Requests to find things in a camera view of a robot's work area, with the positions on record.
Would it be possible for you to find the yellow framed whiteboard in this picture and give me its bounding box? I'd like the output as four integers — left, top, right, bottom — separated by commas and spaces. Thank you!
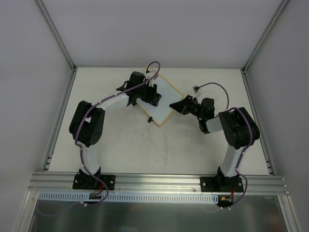
137, 74, 183, 126

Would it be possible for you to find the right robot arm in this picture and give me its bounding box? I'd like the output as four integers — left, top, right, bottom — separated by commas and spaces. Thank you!
169, 95, 260, 193

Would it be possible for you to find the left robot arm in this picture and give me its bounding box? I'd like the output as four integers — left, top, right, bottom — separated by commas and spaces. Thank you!
69, 71, 162, 190

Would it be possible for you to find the whiteboard metal stand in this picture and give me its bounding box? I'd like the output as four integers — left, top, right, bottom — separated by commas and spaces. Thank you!
132, 101, 154, 123

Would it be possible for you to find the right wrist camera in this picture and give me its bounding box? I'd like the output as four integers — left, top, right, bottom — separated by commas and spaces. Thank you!
193, 85, 200, 94

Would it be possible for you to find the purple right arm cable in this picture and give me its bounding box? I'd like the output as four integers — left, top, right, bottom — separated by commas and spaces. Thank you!
197, 82, 254, 211

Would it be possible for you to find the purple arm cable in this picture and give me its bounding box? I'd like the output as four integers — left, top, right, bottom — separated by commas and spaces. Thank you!
74, 61, 161, 207
197, 82, 254, 211

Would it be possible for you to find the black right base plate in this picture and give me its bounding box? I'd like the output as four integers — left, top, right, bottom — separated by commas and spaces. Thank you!
200, 175, 244, 193

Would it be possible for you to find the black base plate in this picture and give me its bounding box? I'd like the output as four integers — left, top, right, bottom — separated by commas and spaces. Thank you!
200, 175, 244, 193
72, 173, 115, 190

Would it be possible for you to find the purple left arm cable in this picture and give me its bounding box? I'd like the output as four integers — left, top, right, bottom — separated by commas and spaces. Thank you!
74, 61, 161, 207

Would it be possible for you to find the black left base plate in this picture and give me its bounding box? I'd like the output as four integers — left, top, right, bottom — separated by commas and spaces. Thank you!
72, 173, 115, 190

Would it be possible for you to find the left aluminium frame post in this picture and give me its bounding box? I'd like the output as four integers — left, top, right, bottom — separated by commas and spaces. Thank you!
34, 0, 76, 71

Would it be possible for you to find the aluminium frame post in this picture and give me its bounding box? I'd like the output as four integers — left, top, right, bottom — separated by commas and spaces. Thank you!
34, 0, 76, 71
242, 0, 290, 73

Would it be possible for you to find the white slotted cable duct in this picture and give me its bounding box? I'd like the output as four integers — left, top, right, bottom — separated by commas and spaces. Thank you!
38, 191, 219, 204

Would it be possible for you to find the right aluminium frame post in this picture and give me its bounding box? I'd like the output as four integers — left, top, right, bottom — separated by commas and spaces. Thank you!
242, 0, 290, 73

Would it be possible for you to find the aluminium front rail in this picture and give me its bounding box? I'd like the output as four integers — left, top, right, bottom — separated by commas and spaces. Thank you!
28, 172, 290, 195

